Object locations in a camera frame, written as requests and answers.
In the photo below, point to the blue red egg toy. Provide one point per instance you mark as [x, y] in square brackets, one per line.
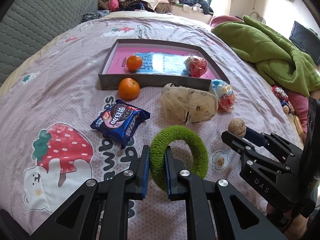
[224, 94]

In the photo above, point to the pink blue workbook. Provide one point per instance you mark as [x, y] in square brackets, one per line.
[165, 60]

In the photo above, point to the pink strawberry bed sheet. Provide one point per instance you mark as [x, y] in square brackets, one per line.
[48, 148]

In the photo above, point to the grey quilted headboard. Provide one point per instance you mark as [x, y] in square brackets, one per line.
[29, 25]

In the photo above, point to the blue cookie snack packet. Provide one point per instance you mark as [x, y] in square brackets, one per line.
[120, 121]

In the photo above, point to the clothes pile on windowsill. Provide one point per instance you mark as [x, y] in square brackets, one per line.
[165, 6]

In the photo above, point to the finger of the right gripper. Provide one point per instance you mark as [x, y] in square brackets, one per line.
[275, 144]
[248, 151]

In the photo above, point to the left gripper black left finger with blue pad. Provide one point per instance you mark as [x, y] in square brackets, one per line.
[99, 210]

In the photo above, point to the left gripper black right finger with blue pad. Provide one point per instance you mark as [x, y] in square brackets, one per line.
[215, 210]

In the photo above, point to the pink pillow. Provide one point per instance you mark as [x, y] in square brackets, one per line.
[217, 20]

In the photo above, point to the green fleece blanket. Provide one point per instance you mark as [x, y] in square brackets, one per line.
[275, 57]

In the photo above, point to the red candy wrapper toy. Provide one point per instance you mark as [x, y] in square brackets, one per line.
[284, 100]

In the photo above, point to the red egg toy in box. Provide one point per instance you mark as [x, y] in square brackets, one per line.
[196, 66]

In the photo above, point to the orange tangerine on bed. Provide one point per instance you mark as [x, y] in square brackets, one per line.
[128, 89]

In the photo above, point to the orange tangerine in box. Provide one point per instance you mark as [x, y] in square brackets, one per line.
[134, 62]

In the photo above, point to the grey shallow cardboard box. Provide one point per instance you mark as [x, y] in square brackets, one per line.
[111, 81]

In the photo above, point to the black television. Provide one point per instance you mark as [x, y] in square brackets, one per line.
[306, 40]

